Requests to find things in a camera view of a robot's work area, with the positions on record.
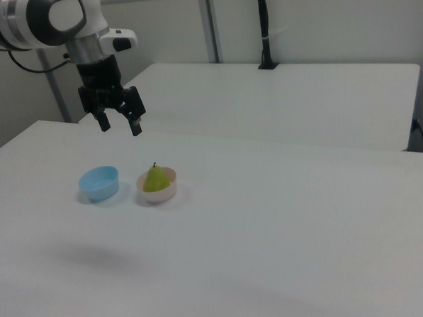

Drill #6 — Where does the green pear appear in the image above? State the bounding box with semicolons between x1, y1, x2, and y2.
142;161;172;194

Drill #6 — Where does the thin grey metal frame post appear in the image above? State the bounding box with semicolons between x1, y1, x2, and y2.
36;48;73;126

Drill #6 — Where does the thick grey metal frame post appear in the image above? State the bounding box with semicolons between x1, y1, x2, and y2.
197;0;225;65

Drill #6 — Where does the black pole with base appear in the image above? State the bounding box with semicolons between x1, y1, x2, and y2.
254;0;281;71

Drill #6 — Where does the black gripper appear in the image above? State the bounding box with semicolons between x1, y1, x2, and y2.
75;52;150;140

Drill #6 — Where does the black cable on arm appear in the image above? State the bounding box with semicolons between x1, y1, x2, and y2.
6;47;75;75

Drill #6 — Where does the pink plastic bowl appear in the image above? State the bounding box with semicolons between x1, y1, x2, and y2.
135;166;179;206

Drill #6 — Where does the white tag on pole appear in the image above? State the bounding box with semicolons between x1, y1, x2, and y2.
263;28;288;40

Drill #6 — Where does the blue plastic bowl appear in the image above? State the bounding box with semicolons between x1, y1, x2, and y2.
77;165;121;204

